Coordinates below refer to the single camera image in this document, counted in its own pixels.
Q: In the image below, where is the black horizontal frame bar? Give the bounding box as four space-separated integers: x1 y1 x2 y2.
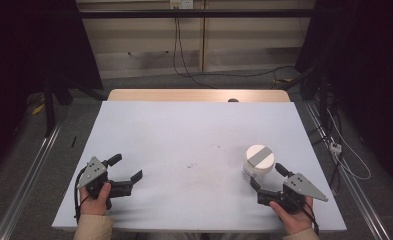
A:
78 8 316 20

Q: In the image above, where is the black curtain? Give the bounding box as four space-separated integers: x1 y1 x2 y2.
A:
295 0 393 193
0 0 104 178

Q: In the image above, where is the metal floor rail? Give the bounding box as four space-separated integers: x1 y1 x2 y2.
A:
0 122 64 240
304 100 391 240

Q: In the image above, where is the white floor power strip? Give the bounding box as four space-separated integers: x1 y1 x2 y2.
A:
329 141 343 156

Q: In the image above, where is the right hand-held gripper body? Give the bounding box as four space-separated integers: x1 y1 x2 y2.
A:
256 172 329 215

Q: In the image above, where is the white jar with grey handle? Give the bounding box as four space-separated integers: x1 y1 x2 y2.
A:
242 144 276 184

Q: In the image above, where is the yellow floor tape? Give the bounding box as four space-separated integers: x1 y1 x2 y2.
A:
31 103 46 116

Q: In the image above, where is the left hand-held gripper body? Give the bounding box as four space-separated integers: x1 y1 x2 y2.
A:
76 156 134 211

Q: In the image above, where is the right hand-held gripper black cable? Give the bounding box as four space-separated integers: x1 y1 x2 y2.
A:
300 196 320 236

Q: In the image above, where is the person's left hand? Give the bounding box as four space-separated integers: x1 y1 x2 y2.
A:
79 182 113 217

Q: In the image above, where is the white floor cable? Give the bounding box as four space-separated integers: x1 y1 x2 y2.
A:
326 109 372 182

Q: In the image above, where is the hand-held gripper black cable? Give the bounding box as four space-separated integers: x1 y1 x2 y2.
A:
300 196 320 236
73 167 89 224

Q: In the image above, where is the white wall socket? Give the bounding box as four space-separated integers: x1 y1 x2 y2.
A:
169 0 194 10

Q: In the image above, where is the black metal stand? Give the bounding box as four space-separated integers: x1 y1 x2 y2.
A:
41 75 74 138

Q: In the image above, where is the white table cover board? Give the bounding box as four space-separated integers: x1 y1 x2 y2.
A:
51 100 348 233

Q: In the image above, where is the black hanging wall cable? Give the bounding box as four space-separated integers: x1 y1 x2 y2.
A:
172 8 296 90

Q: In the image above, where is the left hand-held gripper black cable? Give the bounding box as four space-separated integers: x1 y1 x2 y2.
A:
73 167 89 224

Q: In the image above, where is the person's right hand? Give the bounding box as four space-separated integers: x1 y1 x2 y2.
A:
268 197 315 236

